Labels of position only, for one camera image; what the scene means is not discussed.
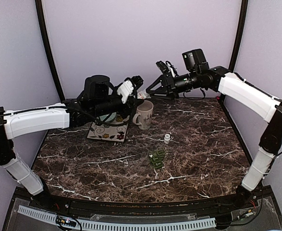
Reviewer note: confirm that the white slotted cable duct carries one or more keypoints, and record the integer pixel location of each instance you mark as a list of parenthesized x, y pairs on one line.
[(117, 223)]

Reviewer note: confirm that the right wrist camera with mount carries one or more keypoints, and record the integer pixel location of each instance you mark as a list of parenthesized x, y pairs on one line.
[(167, 67)]

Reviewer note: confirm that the beige printed ceramic mug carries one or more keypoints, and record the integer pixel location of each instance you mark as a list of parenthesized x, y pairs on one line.
[(143, 116)]

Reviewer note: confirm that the black left frame post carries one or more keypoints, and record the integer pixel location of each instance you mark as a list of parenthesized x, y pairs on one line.
[(47, 48)]

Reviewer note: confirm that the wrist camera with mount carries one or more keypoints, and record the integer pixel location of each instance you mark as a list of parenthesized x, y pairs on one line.
[(128, 86), (167, 67)]

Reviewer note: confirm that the floral square ceramic plate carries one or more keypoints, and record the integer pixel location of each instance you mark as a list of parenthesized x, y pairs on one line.
[(104, 133)]

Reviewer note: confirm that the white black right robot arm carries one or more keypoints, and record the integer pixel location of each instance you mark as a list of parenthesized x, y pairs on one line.
[(220, 79)]

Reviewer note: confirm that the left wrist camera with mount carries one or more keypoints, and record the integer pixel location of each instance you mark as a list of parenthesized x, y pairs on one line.
[(128, 86)]

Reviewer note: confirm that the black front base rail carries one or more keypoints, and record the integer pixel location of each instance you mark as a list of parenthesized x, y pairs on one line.
[(85, 208)]

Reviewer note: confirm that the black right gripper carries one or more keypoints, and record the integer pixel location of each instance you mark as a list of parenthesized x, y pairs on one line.
[(171, 92)]

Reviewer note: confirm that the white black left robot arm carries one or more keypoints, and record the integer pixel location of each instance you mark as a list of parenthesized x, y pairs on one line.
[(96, 103)]

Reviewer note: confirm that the white pill bottle orange label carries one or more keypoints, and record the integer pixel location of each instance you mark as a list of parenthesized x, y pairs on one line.
[(143, 95)]

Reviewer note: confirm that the small white pill bottle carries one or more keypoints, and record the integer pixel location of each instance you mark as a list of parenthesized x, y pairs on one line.
[(167, 138)]

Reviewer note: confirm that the green weekly pill organizer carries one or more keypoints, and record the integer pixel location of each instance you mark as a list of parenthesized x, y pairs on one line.
[(156, 158)]

